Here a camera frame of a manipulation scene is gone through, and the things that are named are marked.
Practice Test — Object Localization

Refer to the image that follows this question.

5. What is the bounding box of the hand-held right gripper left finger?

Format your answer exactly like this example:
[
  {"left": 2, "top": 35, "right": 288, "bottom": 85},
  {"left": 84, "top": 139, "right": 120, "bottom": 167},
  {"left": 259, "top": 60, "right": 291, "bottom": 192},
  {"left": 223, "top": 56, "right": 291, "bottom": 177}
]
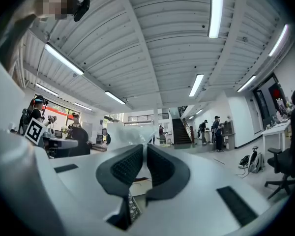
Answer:
[{"left": 95, "top": 144, "right": 145, "bottom": 231}]

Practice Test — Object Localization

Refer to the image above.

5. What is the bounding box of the grey backpack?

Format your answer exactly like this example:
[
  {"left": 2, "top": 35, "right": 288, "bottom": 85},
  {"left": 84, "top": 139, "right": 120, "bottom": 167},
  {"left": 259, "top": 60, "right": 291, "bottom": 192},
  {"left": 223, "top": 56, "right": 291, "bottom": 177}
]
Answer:
[{"left": 247, "top": 146, "right": 266, "bottom": 175}]

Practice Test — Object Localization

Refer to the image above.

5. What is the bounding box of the balcony railing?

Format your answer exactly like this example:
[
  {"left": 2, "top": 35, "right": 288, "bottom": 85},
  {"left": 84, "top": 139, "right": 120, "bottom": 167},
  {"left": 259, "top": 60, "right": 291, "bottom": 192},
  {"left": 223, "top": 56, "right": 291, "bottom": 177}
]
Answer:
[{"left": 127, "top": 112, "right": 170, "bottom": 122}]

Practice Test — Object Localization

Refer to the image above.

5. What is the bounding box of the long ceiling light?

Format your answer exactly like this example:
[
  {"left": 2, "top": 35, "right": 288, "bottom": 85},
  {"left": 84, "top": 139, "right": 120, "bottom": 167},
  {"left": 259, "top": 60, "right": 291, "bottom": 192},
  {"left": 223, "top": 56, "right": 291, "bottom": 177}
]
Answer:
[
  {"left": 208, "top": 0, "right": 225, "bottom": 39},
  {"left": 73, "top": 102, "right": 94, "bottom": 112},
  {"left": 104, "top": 90, "right": 127, "bottom": 106},
  {"left": 188, "top": 73, "right": 205, "bottom": 98},
  {"left": 267, "top": 24, "right": 290, "bottom": 58},
  {"left": 44, "top": 42, "right": 85, "bottom": 76},
  {"left": 35, "top": 83, "right": 59, "bottom": 97},
  {"left": 236, "top": 75, "right": 257, "bottom": 93}
]

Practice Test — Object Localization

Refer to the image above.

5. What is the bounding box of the black head-mounted camera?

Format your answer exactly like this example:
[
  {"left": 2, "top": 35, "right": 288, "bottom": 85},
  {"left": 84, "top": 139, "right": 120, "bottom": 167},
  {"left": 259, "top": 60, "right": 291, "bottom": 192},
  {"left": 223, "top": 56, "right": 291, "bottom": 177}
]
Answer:
[{"left": 73, "top": 0, "right": 91, "bottom": 23}]

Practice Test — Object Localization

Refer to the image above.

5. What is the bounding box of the dark doorway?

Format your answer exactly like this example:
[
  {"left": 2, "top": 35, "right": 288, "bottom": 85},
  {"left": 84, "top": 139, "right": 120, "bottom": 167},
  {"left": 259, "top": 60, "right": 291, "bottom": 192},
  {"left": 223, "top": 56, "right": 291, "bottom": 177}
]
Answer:
[{"left": 252, "top": 72, "right": 287, "bottom": 130}]

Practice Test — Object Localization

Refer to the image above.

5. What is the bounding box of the person's head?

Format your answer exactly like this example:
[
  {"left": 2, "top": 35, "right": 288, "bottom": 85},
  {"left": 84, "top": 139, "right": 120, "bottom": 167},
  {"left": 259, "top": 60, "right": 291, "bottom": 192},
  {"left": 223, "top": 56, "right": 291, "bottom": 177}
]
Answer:
[{"left": 34, "top": 0, "right": 79, "bottom": 21}]

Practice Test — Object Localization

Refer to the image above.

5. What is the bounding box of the black bag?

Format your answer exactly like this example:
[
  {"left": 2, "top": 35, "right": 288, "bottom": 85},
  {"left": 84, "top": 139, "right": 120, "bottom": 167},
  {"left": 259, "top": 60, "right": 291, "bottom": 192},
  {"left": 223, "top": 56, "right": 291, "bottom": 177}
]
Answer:
[{"left": 238, "top": 154, "right": 251, "bottom": 170}]

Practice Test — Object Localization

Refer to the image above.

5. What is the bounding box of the white table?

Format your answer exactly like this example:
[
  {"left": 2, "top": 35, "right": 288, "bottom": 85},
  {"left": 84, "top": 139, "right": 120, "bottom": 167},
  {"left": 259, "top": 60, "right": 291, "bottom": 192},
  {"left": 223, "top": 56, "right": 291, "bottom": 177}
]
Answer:
[{"left": 261, "top": 120, "right": 292, "bottom": 158}]

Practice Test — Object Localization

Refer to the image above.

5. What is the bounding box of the white plastic item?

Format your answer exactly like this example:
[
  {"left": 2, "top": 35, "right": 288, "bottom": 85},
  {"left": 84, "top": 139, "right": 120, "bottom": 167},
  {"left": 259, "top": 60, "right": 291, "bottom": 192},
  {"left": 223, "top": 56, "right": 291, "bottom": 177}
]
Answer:
[{"left": 106, "top": 122, "right": 161, "bottom": 150}]

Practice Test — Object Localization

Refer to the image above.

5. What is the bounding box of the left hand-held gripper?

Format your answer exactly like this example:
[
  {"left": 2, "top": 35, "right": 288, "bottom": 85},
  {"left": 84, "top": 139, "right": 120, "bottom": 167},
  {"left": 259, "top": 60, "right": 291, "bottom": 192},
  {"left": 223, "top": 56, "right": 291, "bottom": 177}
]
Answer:
[{"left": 24, "top": 117, "right": 52, "bottom": 157}]

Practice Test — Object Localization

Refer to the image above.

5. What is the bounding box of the dark staircase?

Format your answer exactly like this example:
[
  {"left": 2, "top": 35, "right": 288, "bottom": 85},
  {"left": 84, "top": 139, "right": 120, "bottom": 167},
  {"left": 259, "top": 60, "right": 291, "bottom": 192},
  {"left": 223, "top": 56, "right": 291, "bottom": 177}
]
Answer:
[{"left": 171, "top": 118, "right": 195, "bottom": 145}]

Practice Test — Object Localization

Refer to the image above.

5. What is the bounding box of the white column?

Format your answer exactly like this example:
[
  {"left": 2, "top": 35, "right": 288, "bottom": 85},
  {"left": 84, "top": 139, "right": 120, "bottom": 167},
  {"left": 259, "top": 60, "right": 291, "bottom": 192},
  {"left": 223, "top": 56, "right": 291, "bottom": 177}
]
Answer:
[{"left": 152, "top": 108, "right": 161, "bottom": 132}]

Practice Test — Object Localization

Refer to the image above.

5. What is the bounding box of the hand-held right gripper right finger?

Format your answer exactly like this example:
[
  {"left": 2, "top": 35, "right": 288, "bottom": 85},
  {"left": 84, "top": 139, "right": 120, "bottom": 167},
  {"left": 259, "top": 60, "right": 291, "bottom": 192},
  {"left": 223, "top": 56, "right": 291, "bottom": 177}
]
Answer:
[{"left": 145, "top": 143, "right": 191, "bottom": 206}]

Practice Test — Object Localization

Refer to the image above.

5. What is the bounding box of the grey cabinet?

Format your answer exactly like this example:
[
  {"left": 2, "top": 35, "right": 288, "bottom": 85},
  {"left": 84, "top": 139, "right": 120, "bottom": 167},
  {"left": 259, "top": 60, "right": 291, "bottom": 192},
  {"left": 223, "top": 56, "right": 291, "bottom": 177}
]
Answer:
[{"left": 220, "top": 119, "right": 236, "bottom": 151}]

